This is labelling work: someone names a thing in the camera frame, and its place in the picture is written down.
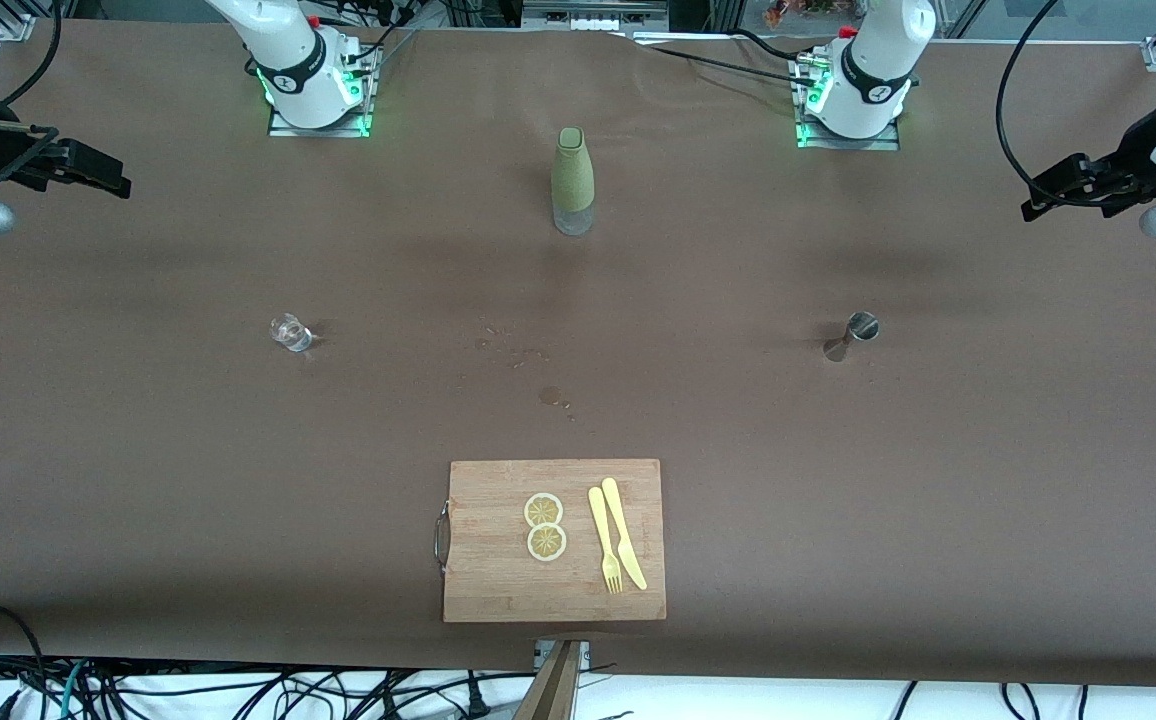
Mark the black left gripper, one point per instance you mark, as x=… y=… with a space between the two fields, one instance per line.
x=1131 y=150

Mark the small clear glass beaker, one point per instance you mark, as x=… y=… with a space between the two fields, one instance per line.
x=291 y=332

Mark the steel jigger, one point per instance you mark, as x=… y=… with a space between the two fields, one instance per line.
x=853 y=335

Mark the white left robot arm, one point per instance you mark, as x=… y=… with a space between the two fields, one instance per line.
x=878 y=60

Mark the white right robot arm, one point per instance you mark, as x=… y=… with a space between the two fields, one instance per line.
x=283 y=40

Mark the brown table cover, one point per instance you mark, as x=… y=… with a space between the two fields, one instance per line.
x=838 y=500

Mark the green sleeved glass bottle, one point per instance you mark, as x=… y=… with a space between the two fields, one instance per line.
x=573 y=175

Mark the white power strip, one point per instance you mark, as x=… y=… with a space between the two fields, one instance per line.
x=593 y=18

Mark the yellow plastic knife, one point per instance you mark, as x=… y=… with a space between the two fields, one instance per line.
x=623 y=530

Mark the lemon slice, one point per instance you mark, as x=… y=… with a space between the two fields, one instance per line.
x=546 y=542
x=543 y=510

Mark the wooden cutting board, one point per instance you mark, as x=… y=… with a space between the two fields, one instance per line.
x=498 y=580

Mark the yellow plastic fork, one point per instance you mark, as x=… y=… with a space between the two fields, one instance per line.
x=601 y=530

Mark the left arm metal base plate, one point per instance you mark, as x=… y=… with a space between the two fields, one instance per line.
x=888 y=140

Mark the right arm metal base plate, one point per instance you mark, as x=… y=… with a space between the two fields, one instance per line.
x=363 y=125

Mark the wooden camera post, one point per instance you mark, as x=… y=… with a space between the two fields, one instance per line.
x=553 y=690

